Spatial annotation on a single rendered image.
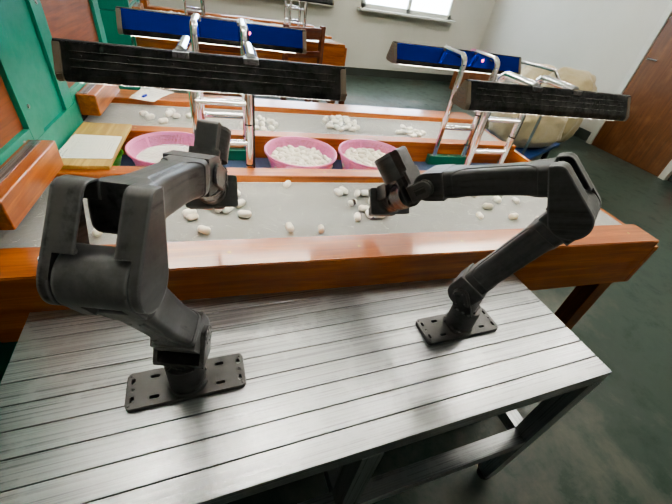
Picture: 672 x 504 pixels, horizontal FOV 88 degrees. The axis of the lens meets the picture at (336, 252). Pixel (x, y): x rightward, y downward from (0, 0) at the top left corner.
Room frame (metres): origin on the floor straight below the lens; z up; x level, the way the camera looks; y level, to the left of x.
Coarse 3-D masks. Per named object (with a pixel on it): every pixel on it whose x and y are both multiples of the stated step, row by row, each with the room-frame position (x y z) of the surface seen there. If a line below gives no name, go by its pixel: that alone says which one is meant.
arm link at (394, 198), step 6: (396, 180) 0.68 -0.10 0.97; (402, 180) 0.69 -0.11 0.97; (396, 186) 0.70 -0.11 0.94; (402, 186) 0.68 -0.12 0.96; (390, 192) 0.71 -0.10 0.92; (396, 192) 0.68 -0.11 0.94; (402, 192) 0.67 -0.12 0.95; (390, 198) 0.70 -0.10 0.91; (396, 198) 0.68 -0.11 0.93; (402, 198) 0.67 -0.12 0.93; (408, 198) 0.67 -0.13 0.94; (396, 204) 0.68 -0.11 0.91; (402, 204) 0.67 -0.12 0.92; (408, 204) 0.67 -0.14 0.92; (414, 204) 0.67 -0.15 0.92
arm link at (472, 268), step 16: (592, 192) 0.56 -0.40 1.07; (592, 208) 0.50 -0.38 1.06; (544, 224) 0.52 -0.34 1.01; (512, 240) 0.56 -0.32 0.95; (528, 240) 0.53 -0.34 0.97; (544, 240) 0.52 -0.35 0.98; (560, 240) 0.51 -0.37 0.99; (496, 256) 0.56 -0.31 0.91; (512, 256) 0.54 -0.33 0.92; (528, 256) 0.53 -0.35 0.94; (464, 272) 0.59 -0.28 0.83; (480, 272) 0.56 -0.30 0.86; (496, 272) 0.55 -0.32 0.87; (512, 272) 0.53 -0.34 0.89; (448, 288) 0.57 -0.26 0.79; (464, 288) 0.56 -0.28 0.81; (480, 288) 0.55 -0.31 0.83
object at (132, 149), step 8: (144, 136) 1.11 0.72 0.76; (152, 136) 1.13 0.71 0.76; (160, 136) 1.15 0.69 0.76; (168, 136) 1.16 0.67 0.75; (184, 136) 1.18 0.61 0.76; (192, 136) 1.18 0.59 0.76; (128, 144) 1.02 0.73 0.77; (136, 144) 1.06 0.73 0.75; (152, 144) 1.12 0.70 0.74; (160, 144) 1.14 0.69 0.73; (184, 144) 1.17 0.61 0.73; (192, 144) 1.17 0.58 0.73; (128, 152) 0.98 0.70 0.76; (136, 152) 1.04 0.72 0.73; (136, 160) 0.93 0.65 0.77
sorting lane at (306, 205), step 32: (256, 192) 0.91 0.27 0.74; (288, 192) 0.94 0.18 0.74; (320, 192) 0.98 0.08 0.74; (352, 192) 1.02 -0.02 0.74; (32, 224) 0.60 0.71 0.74; (192, 224) 0.70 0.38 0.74; (224, 224) 0.72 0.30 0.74; (256, 224) 0.75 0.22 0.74; (352, 224) 0.83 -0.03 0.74; (384, 224) 0.86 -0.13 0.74; (416, 224) 0.89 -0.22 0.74; (448, 224) 0.92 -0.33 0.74; (480, 224) 0.95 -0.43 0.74; (512, 224) 0.99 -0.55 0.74; (608, 224) 1.11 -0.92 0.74
